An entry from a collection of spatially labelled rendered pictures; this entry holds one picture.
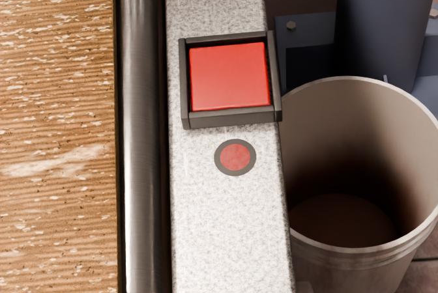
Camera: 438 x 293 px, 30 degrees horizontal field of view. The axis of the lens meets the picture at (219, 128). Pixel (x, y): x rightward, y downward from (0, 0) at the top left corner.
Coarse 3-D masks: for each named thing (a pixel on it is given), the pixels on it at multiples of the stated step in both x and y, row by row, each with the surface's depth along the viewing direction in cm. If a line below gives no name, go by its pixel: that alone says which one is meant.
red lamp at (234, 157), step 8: (224, 152) 61; (232, 152) 61; (240, 152) 61; (248, 152) 61; (224, 160) 61; (232, 160) 61; (240, 160) 61; (248, 160) 60; (232, 168) 60; (240, 168) 60
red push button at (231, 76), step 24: (192, 48) 65; (216, 48) 64; (240, 48) 64; (264, 48) 64; (192, 72) 63; (216, 72) 63; (240, 72) 63; (264, 72) 63; (192, 96) 62; (216, 96) 62; (240, 96) 62; (264, 96) 62
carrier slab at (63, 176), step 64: (0, 0) 68; (64, 0) 67; (0, 64) 64; (64, 64) 64; (0, 128) 61; (64, 128) 61; (0, 192) 58; (64, 192) 58; (0, 256) 56; (64, 256) 55
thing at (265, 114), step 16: (256, 32) 64; (272, 32) 64; (272, 48) 64; (272, 64) 63; (272, 80) 62; (272, 96) 62; (192, 112) 61; (208, 112) 61; (224, 112) 61; (240, 112) 61; (256, 112) 61; (272, 112) 61; (192, 128) 62
